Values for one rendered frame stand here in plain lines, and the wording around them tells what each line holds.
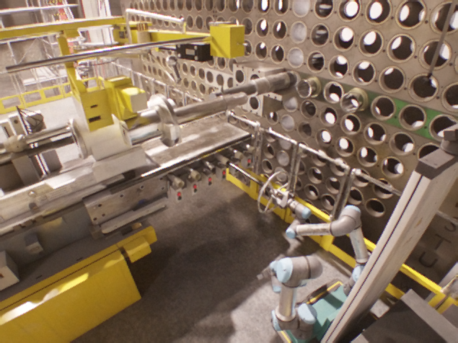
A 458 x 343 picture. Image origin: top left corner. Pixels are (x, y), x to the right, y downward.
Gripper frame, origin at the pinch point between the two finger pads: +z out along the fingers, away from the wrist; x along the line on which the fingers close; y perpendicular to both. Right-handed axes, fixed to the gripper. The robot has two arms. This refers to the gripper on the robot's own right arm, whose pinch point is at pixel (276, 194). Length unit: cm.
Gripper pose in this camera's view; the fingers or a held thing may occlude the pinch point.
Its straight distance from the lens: 208.6
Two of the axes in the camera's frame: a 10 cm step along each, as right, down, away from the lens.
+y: -3.8, -5.3, -7.6
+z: -6.5, -4.4, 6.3
